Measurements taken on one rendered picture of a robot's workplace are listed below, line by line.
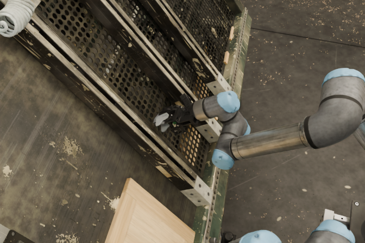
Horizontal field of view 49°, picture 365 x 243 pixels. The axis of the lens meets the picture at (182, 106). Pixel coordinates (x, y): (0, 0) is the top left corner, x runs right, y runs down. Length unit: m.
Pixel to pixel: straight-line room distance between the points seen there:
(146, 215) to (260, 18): 3.00
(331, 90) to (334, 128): 0.12
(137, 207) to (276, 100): 2.11
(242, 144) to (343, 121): 0.32
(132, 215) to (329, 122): 0.69
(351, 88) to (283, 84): 2.27
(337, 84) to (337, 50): 2.67
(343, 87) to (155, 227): 0.78
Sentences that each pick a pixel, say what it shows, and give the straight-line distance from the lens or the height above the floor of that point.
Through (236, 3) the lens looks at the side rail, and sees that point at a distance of 2.58.
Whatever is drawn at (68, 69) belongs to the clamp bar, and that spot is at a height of 1.61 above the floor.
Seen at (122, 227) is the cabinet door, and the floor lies 1.21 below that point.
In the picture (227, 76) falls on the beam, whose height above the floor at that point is 0.89.
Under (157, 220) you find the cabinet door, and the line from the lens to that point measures 1.49.
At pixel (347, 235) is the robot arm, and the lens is 0.91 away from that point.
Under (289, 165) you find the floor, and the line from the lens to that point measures 2.94.
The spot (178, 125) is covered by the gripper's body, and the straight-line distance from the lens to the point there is 1.45.
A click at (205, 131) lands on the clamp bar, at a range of 1.83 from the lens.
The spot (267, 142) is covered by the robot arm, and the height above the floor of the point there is 1.43.
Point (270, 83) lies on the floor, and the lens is 3.44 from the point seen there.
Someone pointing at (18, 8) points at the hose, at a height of 1.88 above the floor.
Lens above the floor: 2.40
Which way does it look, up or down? 48 degrees down
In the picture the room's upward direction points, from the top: 4 degrees counter-clockwise
